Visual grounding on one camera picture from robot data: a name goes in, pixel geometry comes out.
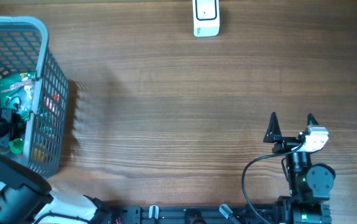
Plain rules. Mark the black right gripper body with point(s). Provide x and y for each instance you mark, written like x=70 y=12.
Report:
x=286 y=145

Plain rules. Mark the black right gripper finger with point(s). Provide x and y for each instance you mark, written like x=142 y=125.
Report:
x=311 y=120
x=273 y=133

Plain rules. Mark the orange sauce bottle green cap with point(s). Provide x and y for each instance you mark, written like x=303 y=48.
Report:
x=16 y=146

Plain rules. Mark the green 3M gloves packet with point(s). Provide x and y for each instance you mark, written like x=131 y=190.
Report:
x=17 y=92

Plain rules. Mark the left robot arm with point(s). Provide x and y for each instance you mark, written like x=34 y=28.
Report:
x=26 y=197

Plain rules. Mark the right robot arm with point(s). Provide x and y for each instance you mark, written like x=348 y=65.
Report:
x=309 y=184

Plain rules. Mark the white barcode scanner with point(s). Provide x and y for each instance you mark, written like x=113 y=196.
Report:
x=206 y=18

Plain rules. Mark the grey plastic mesh basket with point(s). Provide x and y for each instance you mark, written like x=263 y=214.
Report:
x=24 y=47

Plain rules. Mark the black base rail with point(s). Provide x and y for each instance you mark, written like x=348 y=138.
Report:
x=187 y=215

